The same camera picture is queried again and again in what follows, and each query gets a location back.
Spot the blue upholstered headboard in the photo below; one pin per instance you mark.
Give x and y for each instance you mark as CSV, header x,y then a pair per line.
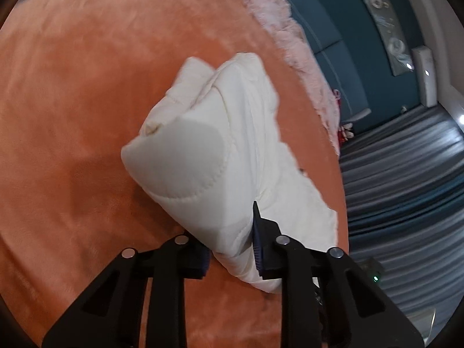
x,y
333,54

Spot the red cloth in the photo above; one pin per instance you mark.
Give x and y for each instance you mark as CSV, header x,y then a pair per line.
x,y
337,96

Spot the white air conditioner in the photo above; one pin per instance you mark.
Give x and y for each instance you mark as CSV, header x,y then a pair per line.
x,y
425,76

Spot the framed wall picture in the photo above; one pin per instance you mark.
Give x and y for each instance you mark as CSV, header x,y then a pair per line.
x,y
384,18

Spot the grey blue curtain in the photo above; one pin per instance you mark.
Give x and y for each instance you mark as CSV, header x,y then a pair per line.
x,y
398,174

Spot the orange fleece blanket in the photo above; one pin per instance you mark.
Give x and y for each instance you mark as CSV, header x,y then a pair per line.
x,y
72,116

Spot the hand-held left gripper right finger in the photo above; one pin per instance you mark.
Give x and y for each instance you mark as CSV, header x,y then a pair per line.
x,y
258,246

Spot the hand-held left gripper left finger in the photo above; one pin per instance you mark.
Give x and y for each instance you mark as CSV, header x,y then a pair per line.
x,y
201,261

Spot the plush toys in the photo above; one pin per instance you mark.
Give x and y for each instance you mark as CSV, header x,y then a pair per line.
x,y
347,131

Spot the cream quilted jacket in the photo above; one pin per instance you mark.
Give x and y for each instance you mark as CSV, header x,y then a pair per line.
x,y
203,152

